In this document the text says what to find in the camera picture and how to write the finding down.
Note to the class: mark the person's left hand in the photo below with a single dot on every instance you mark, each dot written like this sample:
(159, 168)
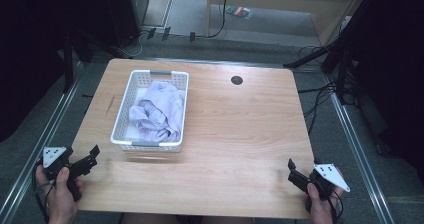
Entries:
(60, 197)

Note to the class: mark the black metal stand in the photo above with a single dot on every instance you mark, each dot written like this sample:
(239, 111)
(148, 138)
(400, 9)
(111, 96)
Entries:
(68, 64)

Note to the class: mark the dark curtain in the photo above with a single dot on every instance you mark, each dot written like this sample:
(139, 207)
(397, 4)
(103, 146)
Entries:
(30, 50)
(400, 67)

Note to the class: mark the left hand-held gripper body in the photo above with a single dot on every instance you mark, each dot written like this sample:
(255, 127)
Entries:
(55, 157)

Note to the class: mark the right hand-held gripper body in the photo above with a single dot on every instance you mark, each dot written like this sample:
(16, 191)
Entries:
(328, 179)

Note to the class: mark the white plastic basket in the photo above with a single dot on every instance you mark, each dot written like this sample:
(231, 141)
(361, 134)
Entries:
(131, 117)

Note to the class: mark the person's right hand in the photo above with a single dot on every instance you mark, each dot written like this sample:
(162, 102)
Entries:
(320, 207)

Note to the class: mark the black angled tripod stand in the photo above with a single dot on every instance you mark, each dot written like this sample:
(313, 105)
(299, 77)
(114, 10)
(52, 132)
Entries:
(340, 44)

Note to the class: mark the colourful flat packet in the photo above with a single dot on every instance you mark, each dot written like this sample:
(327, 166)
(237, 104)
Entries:
(239, 12)

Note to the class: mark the small black plug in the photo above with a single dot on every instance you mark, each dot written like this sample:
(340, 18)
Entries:
(192, 36)
(151, 33)

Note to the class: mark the metal floor rail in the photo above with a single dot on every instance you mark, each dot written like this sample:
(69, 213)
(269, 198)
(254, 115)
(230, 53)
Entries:
(360, 150)
(36, 144)

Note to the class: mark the pale lavender shirt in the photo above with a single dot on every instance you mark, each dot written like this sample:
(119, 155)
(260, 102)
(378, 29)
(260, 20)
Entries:
(160, 112)

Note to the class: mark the black round table grommet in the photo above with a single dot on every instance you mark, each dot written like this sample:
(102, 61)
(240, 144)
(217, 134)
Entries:
(236, 80)

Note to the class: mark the black cabinet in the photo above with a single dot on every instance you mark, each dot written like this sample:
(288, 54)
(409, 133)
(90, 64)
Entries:
(128, 10)

